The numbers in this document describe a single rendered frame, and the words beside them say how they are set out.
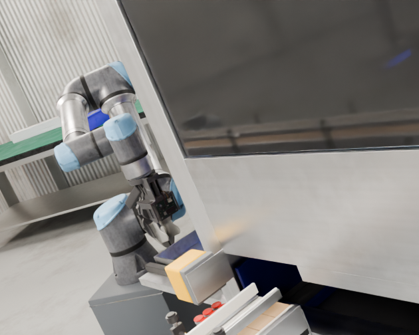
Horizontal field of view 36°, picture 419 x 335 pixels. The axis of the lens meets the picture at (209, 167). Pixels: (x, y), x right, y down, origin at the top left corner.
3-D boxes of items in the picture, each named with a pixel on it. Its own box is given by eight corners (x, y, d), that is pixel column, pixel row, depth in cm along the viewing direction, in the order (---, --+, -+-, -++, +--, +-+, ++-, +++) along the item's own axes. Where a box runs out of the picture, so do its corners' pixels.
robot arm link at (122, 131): (130, 109, 159) (131, 113, 151) (147, 149, 162) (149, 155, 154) (100, 121, 159) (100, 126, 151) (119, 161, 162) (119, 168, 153)
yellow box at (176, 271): (227, 284, 119) (213, 251, 118) (199, 306, 116) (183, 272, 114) (204, 279, 126) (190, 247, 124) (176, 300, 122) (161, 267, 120)
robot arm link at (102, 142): (92, 127, 170) (91, 133, 159) (131, 110, 170) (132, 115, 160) (104, 153, 172) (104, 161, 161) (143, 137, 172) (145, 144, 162)
